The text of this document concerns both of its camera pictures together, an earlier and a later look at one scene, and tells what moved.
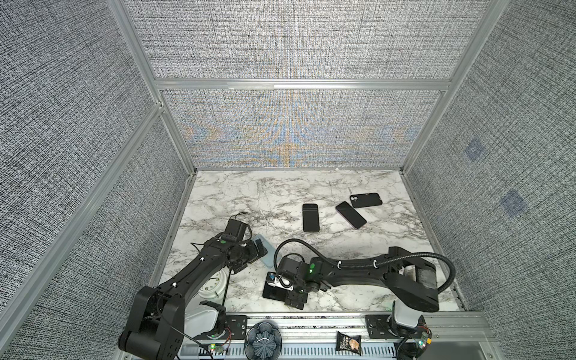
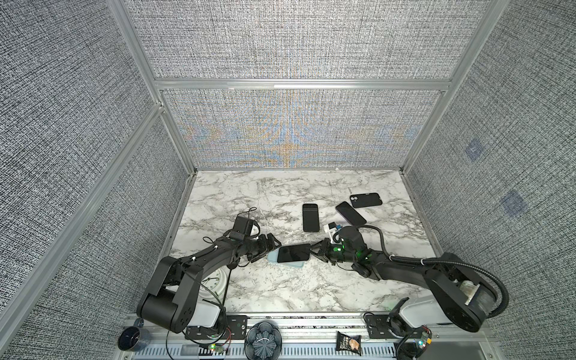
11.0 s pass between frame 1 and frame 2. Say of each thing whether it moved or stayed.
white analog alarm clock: stayed
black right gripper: moved
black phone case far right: stayed
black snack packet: stayed
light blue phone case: moved
